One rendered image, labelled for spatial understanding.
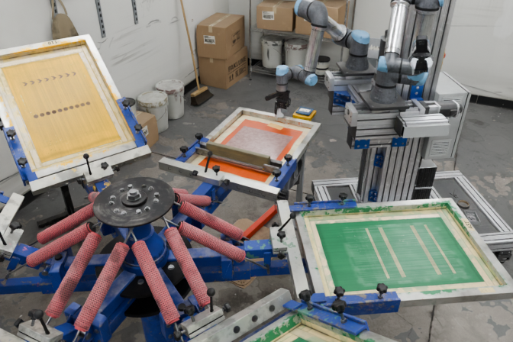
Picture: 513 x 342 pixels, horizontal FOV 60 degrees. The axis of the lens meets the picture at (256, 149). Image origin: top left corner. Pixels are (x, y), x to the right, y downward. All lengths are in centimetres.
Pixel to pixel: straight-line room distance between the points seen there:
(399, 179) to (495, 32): 294
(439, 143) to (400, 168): 30
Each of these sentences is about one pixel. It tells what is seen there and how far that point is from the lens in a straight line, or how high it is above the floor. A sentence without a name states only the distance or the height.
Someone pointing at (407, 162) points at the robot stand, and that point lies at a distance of 312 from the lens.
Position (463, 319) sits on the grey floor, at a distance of 322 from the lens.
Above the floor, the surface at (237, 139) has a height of 96.
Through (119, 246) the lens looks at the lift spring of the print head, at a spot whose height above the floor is 125.
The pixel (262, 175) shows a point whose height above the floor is 96.
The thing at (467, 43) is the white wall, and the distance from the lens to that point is 577.
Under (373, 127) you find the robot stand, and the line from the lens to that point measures 265.
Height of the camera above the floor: 234
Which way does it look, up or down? 32 degrees down
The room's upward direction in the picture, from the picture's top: straight up
